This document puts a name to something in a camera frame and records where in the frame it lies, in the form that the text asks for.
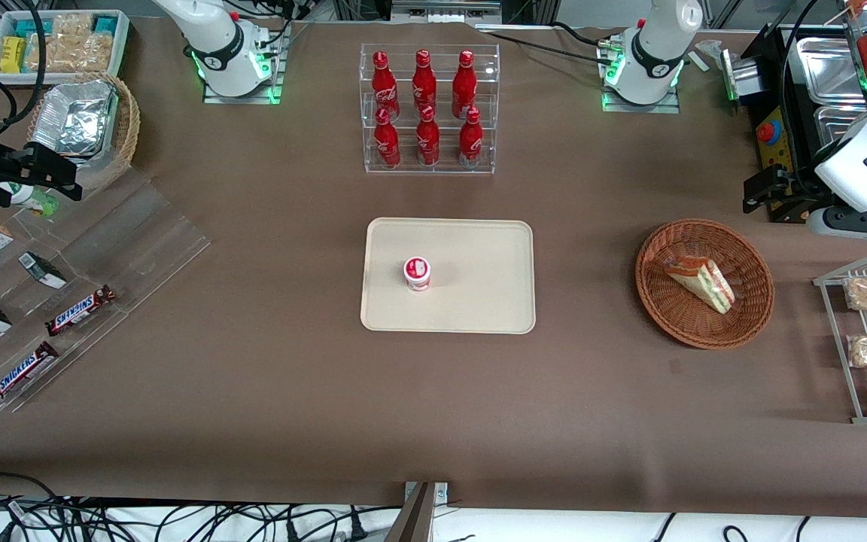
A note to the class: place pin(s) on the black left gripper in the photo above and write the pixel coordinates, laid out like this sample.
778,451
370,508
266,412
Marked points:
792,190

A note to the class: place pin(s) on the triangle sandwich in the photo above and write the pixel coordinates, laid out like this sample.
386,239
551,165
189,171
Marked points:
701,284

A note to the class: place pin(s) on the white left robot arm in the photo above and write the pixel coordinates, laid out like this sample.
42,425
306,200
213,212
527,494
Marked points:
652,53

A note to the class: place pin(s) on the tan wicker basket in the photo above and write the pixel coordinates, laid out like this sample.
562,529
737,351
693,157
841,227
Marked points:
126,128

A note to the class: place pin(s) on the brown round wicker basket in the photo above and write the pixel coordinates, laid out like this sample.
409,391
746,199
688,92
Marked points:
674,316

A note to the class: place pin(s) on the beige plastic tray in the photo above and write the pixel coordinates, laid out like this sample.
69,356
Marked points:
479,293

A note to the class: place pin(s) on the green label small bottle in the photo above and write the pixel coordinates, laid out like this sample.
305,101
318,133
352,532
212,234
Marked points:
31,199

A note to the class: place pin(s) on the silver foil container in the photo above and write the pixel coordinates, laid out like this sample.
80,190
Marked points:
72,120

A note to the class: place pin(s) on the red round stop button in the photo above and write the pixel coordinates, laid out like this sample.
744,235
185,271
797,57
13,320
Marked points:
766,132

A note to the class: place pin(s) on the clear acrylic display stand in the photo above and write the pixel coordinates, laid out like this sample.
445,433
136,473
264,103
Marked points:
140,241

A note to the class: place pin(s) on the steel warmer pan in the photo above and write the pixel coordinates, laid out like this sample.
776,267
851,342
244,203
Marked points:
828,71
840,124

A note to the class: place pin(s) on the silver metal box device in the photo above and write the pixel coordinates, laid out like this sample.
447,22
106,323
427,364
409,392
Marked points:
742,75

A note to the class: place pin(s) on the black food warmer cabinet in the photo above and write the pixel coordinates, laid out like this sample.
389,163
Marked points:
772,75

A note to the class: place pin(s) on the clear rice cracker bag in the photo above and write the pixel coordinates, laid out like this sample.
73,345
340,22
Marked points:
72,53

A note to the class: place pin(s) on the brown snickers bar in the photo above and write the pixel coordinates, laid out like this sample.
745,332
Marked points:
21,373
80,310

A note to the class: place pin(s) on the yellow snack pack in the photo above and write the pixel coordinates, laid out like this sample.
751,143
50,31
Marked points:
13,54

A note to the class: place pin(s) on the small white paper tag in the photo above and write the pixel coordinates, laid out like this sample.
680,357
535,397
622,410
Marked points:
700,62

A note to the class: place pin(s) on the white plastic bin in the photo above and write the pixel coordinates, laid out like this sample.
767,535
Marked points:
123,41

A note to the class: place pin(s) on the teal snack pack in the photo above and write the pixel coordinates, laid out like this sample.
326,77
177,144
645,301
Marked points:
31,28
106,25

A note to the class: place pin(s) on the red cola bottle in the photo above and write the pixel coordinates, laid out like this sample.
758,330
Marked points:
427,141
424,83
464,86
384,86
387,143
470,143

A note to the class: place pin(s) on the brown table cloth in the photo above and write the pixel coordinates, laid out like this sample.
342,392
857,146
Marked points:
253,421

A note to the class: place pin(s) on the clear acrylic bottle rack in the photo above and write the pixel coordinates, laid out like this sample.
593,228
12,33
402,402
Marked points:
441,90

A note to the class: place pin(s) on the red white yogurt cup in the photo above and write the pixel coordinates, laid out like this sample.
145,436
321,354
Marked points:
417,272

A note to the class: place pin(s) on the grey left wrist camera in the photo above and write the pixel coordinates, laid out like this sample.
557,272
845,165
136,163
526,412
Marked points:
855,223

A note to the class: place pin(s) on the metal clamp bracket post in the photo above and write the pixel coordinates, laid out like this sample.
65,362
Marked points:
418,519

